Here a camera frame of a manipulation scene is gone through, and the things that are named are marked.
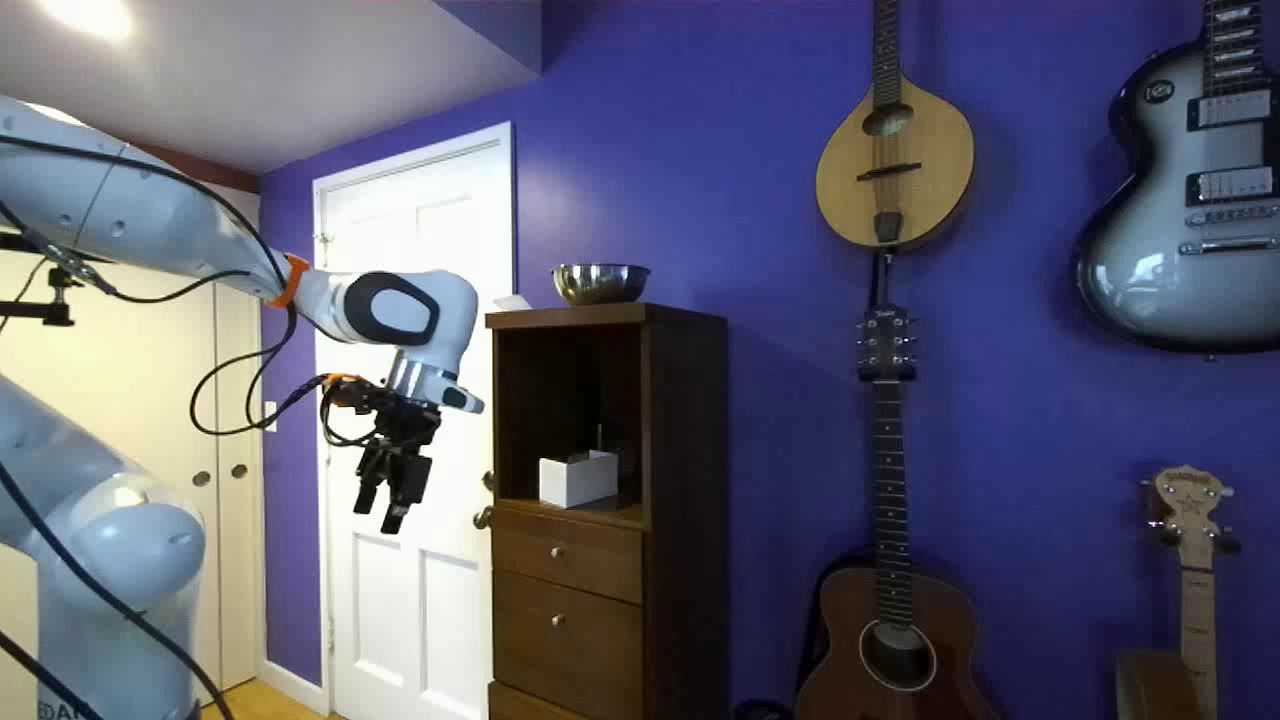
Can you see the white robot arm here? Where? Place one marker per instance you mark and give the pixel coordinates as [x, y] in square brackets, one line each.
[117, 553]

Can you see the white panel door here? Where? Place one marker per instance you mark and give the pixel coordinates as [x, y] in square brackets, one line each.
[409, 613]

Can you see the grey electric guitar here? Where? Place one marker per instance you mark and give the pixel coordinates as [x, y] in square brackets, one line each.
[1189, 246]

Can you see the brown acoustic guitar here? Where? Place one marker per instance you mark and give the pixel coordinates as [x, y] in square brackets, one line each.
[894, 643]

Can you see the white paper card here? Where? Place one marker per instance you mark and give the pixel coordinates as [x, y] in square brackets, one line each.
[510, 305]

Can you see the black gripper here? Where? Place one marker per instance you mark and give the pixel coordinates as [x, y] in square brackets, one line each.
[393, 451]

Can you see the tan round mandolin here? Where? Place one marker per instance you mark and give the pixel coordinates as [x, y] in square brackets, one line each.
[902, 161]

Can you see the white closet doors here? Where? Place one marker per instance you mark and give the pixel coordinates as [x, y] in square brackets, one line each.
[146, 378]

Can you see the small white box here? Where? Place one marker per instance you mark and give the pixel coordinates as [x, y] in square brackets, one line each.
[577, 477]

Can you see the silver metal bowl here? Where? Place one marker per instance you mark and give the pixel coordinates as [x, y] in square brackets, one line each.
[603, 283]

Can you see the brown wooden cabinet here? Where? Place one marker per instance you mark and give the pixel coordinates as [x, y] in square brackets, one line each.
[613, 609]

